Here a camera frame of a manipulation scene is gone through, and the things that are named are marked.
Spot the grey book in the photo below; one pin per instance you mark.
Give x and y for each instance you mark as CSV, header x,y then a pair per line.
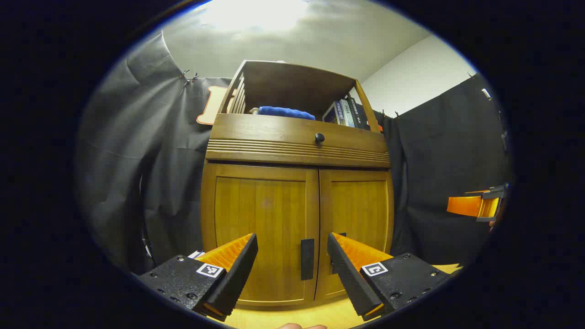
x,y
331,114

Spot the wooden cabinet drawer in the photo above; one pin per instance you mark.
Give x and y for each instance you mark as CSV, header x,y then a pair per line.
x,y
265,130

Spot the white paper stack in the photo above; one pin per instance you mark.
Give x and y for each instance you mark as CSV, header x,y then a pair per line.
x,y
196,254

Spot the wooden cabinet door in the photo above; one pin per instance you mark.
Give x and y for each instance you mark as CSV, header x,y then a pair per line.
x,y
361,205
260,214

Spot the white book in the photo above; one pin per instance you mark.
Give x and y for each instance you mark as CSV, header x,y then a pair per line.
x,y
346,113

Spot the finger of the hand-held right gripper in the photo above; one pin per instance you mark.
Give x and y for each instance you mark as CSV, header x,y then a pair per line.
x,y
466,205

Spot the blue folded towel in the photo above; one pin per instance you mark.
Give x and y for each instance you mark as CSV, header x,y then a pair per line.
x,y
285,112

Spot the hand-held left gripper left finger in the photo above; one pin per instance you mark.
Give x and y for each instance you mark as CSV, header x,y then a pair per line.
x,y
237,278

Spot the wooden double-door shoe cabinet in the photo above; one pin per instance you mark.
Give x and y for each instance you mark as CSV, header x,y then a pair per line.
x,y
283,128

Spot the black round drawer knob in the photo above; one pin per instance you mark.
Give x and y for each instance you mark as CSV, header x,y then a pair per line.
x,y
319,137

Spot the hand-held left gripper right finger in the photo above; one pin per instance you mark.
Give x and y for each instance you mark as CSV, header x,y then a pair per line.
x,y
349,278

